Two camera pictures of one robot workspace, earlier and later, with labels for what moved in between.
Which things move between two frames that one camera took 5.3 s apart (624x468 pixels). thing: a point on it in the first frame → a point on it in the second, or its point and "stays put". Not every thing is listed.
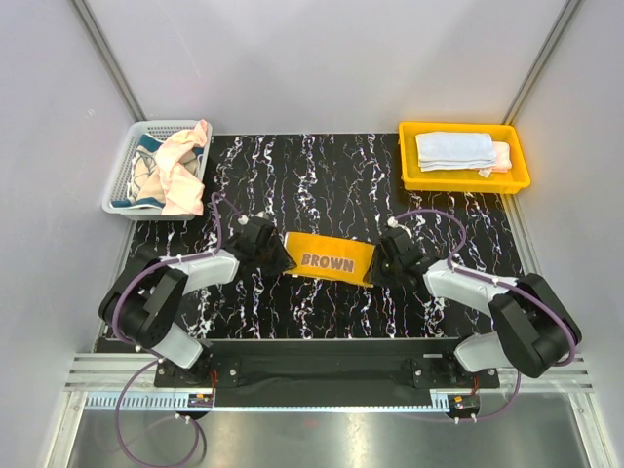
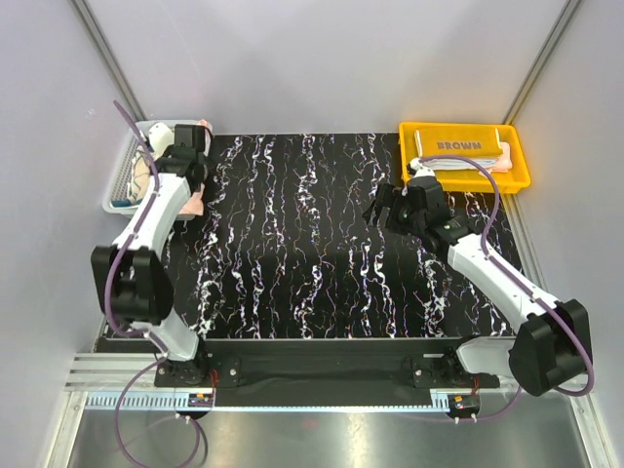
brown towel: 329,256 → 458,142
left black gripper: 284,261 → 168,154
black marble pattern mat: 344,185 stays put
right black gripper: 373,275 → 400,197
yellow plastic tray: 515,181 stays put
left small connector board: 200,400 stays put
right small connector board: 463,405 stays put
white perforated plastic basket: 119,180 stays put
